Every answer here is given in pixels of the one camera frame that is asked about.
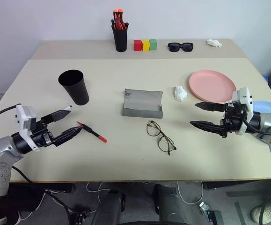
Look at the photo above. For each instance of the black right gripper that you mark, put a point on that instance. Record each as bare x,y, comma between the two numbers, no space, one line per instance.
231,119

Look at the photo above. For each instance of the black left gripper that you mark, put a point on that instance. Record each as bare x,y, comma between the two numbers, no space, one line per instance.
41,138

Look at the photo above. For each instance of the black and red pen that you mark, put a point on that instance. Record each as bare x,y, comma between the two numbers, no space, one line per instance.
92,131

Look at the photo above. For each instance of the tortoiseshell eyeglasses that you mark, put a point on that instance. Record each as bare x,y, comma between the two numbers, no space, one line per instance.
158,134

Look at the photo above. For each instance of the blue plate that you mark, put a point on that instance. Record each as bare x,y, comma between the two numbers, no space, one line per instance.
266,106

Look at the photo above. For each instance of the grey glasses case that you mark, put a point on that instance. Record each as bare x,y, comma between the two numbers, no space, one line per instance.
142,103

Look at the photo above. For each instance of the pink plate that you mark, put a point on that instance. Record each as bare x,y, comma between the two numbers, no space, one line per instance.
210,85

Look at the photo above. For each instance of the empty black plastic cup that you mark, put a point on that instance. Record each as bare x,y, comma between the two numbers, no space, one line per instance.
76,93

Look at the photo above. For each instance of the crumpled white paper ball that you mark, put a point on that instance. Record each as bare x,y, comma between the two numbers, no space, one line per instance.
180,93

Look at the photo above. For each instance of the small blue object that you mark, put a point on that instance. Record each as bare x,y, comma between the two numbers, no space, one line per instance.
266,77

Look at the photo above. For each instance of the small crumpled white paper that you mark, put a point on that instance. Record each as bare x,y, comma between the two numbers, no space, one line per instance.
213,42

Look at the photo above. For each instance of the black sunglasses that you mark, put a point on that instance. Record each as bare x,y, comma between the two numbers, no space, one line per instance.
173,47

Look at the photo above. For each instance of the green cube block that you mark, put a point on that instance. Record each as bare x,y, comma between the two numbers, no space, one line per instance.
153,44

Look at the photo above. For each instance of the black floor connector box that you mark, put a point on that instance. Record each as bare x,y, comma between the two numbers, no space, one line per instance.
78,215

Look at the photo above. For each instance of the yellow cube block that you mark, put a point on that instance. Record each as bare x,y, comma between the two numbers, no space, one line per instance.
145,45

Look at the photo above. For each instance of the dark rounded shape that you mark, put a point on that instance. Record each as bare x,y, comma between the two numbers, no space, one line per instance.
109,208
169,206

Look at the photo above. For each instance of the black pen holder cup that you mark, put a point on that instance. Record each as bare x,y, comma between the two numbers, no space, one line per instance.
120,39

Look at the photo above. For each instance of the white shoe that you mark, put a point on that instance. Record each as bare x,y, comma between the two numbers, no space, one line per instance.
259,214

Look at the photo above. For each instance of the black pen in holder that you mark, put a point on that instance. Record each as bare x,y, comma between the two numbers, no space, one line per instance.
112,23

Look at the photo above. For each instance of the red pen in holder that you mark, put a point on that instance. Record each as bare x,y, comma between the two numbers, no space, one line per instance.
119,24

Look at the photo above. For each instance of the orange-capped black marker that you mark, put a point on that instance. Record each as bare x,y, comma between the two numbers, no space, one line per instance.
120,10
115,11

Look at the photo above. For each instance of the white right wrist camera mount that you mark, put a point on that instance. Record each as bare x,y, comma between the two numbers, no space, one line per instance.
243,96

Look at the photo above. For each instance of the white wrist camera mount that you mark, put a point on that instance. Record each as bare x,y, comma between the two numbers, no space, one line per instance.
243,96
20,119

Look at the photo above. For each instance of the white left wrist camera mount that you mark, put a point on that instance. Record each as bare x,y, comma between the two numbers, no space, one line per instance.
20,119

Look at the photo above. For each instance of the black table frame bar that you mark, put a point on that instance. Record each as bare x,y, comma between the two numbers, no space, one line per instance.
231,185

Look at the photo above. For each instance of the metal bracket on floor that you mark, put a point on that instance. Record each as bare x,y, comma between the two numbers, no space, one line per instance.
204,207

